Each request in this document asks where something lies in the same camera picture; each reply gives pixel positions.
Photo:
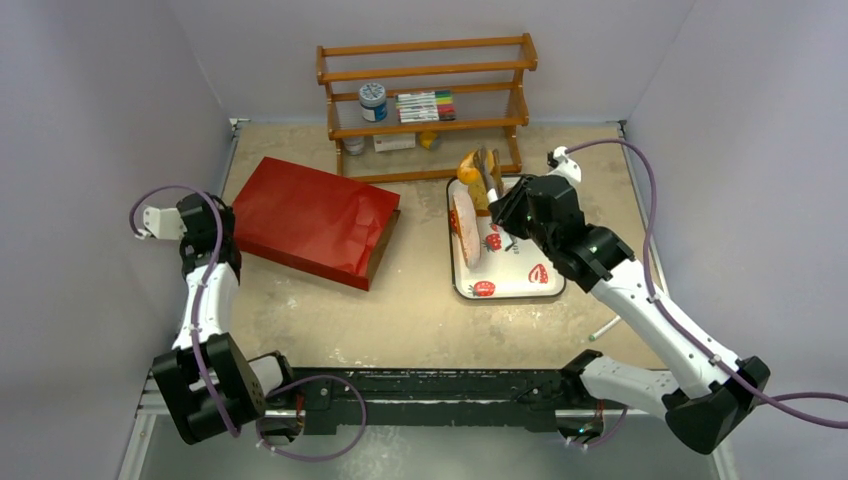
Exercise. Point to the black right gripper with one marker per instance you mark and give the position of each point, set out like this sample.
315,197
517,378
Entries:
511,206

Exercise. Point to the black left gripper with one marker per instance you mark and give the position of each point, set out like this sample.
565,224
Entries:
229,221

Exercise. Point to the strawberry print white tray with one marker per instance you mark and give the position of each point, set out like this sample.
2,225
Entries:
519,272

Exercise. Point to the glazed orange fake pretzel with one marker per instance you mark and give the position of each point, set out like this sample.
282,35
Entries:
468,173

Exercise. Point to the red paper bag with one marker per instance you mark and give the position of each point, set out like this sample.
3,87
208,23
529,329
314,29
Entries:
320,223

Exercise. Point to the yellow fake bread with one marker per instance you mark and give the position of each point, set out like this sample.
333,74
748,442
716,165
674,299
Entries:
478,194

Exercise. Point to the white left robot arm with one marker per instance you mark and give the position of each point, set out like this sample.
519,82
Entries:
208,385

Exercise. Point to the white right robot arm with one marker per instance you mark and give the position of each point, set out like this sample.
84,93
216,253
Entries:
706,390

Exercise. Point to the orange wooden shelf rack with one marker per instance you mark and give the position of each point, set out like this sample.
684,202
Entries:
427,86

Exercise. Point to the small yellow cube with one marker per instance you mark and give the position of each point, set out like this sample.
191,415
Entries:
429,140

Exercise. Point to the green cap white marker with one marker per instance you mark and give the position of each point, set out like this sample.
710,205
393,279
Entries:
604,329

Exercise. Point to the pack of coloured markers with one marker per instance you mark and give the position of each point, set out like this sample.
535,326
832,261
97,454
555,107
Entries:
425,106

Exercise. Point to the small white box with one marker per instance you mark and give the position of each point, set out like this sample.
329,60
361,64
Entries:
393,142

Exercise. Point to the small white bottle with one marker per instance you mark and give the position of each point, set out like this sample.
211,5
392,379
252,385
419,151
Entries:
354,145

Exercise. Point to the blue label white jar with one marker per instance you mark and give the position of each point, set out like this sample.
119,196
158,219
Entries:
372,99

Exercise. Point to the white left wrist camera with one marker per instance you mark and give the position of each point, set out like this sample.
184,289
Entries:
161,224

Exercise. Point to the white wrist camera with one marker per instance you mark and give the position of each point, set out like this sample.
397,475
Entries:
562,165
161,224

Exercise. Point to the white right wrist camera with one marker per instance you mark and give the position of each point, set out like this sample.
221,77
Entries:
562,165

